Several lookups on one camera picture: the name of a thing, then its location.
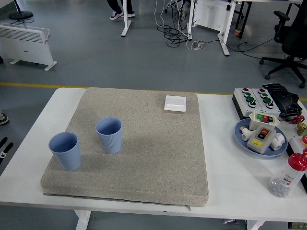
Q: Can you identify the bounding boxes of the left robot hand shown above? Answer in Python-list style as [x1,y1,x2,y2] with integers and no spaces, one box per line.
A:
[0,137,14,166]

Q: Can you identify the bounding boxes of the blue ribbed cup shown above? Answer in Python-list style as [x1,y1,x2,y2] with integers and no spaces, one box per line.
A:
[95,116,123,155]
[48,131,82,172]

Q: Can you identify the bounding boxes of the person's shoe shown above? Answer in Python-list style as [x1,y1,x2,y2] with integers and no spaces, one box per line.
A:
[0,110,10,126]

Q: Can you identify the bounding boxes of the white table leg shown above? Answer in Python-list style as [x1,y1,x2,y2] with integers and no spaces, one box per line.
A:
[73,210,92,230]
[247,219,266,230]

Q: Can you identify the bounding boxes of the white panel heater on feet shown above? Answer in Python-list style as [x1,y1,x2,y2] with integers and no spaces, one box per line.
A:
[0,23,58,71]

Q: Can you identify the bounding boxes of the black round stand base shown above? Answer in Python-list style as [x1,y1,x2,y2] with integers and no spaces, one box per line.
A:
[9,0,34,20]

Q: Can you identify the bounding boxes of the grey-brown mat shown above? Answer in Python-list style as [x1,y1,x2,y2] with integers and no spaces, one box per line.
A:
[40,87,210,213]

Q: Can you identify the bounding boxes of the white desk leg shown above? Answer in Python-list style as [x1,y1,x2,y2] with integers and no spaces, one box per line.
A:
[217,0,237,57]
[120,0,132,37]
[187,0,197,40]

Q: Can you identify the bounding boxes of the person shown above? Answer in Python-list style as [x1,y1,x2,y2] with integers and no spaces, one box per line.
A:
[106,0,135,21]

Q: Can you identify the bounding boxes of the blue plate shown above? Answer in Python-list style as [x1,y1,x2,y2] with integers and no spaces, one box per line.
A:
[234,118,288,159]

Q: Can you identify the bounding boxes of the white pipe tee fitting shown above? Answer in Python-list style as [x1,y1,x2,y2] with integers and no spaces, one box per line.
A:
[239,126,252,142]

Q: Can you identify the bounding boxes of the white button control box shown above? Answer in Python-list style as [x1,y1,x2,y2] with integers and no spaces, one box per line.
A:
[250,87,281,118]
[232,87,264,120]

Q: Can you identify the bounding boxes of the white panel heater under desk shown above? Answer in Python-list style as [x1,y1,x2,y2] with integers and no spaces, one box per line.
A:
[191,0,228,32]

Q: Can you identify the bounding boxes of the white pipe coupling fitting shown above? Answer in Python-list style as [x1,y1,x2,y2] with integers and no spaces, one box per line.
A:
[271,133,286,151]

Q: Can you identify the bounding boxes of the clear bottle red cap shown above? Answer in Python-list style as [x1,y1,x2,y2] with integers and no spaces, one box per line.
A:
[268,149,307,198]

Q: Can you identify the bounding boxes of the black foot pedal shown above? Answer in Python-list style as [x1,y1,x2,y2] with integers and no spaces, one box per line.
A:
[260,82,302,119]

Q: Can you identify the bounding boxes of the emergency stop button box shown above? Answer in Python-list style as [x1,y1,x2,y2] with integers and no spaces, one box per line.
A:
[286,135,307,156]

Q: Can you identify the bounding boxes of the green crate under table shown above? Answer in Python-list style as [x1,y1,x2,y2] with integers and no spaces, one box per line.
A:
[287,221,307,230]

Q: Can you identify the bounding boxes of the black office chair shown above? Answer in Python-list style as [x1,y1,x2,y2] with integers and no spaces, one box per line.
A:
[259,0,307,89]

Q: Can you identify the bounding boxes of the white wall switch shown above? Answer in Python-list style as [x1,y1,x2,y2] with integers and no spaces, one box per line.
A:
[164,95,187,112]

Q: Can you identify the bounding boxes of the long white cable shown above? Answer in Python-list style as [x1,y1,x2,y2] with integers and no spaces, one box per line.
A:
[153,0,178,28]

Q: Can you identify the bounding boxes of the black coiled cable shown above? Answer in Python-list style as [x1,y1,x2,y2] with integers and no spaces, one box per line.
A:
[157,0,192,47]

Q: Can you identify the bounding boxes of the white coiled cable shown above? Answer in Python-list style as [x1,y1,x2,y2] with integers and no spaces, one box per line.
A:
[186,40,206,51]

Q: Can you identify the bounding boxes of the grey push-button switch box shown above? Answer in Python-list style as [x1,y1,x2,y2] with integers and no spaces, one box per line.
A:
[247,125,276,154]

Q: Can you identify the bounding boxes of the cream switch box coloured buttons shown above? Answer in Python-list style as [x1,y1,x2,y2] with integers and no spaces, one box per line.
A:
[248,111,281,131]

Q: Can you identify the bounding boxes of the long black cable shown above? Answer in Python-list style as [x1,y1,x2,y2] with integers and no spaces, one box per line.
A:
[203,35,276,59]

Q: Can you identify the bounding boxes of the black desk frame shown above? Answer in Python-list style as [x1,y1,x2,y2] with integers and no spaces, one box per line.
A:
[234,0,252,39]

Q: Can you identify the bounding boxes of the brass valve red handle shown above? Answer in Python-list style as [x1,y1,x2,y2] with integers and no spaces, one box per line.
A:
[292,115,307,136]

